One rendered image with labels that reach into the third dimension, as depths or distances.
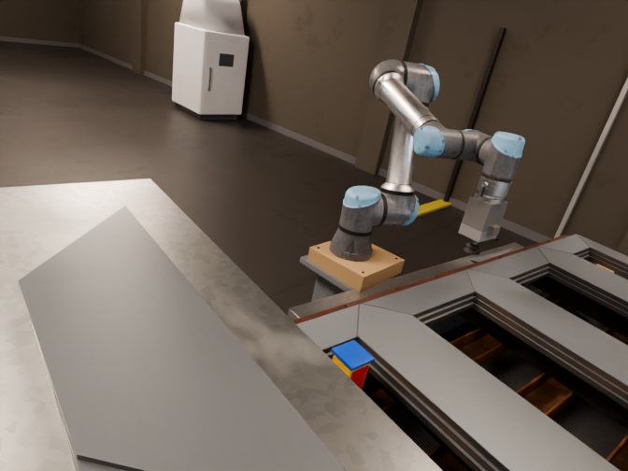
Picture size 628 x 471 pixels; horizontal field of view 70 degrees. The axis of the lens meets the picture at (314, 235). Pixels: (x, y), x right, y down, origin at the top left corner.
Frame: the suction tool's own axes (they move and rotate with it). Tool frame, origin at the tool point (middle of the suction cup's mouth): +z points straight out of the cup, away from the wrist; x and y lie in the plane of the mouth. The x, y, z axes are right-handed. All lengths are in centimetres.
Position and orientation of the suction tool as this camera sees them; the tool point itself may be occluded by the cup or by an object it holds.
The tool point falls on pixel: (471, 250)
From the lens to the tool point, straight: 127.8
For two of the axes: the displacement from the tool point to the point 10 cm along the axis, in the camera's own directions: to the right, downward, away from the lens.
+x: -6.2, -4.0, 6.8
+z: -1.6, 9.1, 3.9
